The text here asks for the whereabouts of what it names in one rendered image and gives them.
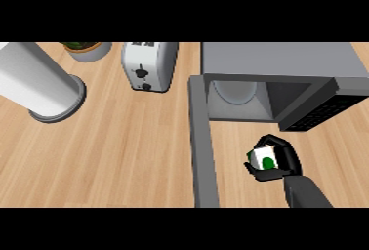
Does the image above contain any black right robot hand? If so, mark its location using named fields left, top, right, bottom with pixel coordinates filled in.
left=241, top=133, right=303, bottom=183

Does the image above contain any white green milk carton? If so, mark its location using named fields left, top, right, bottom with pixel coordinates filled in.
left=244, top=145, right=278, bottom=171

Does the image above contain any grey microwave door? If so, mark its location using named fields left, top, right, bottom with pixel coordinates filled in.
left=185, top=75, right=221, bottom=209

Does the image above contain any grey microwave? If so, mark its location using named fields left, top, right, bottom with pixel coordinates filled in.
left=200, top=42, right=369, bottom=133

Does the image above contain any silver toaster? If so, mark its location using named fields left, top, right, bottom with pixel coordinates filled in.
left=119, top=42, right=179, bottom=94

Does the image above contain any grey paper towel holder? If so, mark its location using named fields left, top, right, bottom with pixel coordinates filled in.
left=27, top=73, right=88, bottom=124

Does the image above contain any potted plant in grey pot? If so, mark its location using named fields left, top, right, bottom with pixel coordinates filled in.
left=58, top=42, right=113, bottom=63

